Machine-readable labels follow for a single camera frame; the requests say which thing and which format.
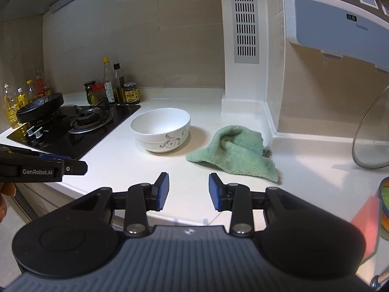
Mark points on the grey ventilation grille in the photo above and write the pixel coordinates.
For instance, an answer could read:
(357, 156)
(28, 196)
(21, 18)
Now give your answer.
(245, 31)

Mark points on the dark green-label jar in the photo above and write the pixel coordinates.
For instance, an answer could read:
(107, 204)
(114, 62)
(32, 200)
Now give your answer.
(88, 89)

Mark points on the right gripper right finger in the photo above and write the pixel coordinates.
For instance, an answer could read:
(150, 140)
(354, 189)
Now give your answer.
(240, 201)

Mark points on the glass pot lid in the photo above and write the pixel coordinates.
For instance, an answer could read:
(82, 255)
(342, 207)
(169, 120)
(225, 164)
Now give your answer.
(370, 143)

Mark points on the yellow cooking oil bottle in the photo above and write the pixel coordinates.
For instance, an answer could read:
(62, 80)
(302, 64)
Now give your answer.
(11, 106)

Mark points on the red-label seasoning bottle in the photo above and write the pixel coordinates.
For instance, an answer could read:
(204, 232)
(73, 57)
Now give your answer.
(41, 85)

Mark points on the colourful stacked bowls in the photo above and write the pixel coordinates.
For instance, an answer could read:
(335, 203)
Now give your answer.
(382, 194)

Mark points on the dark soy sauce bottle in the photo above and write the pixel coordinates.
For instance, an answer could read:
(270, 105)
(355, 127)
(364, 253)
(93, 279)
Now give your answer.
(119, 80)

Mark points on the white ceramic bowl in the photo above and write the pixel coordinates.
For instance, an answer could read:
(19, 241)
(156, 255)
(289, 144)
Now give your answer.
(161, 130)

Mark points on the yellow-label sauce jar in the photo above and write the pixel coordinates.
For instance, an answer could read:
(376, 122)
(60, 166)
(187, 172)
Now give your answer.
(131, 93)

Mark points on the person's left hand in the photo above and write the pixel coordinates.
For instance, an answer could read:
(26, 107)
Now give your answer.
(6, 189)

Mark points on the red-lid chili jar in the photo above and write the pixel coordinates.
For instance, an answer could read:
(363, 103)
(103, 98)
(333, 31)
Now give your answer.
(98, 93)

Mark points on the black gas stove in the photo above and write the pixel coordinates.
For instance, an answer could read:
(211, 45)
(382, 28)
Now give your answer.
(73, 130)

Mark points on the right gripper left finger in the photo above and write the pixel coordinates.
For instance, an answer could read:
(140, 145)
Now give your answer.
(138, 200)

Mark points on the black frying pan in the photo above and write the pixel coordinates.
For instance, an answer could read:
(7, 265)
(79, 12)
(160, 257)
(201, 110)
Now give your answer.
(41, 108)

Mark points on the green microfiber cloth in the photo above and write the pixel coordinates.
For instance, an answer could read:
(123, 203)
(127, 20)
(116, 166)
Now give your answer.
(238, 150)

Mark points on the small yellow oil bottle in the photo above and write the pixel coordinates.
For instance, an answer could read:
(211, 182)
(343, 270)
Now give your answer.
(22, 98)

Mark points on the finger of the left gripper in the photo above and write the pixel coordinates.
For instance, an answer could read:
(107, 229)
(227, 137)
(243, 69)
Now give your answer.
(70, 166)

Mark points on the pink cutting board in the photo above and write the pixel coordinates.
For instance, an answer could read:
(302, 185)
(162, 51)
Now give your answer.
(367, 220)

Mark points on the clear yellow-cap vinegar bottle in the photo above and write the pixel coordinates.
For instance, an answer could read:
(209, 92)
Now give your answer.
(108, 81)

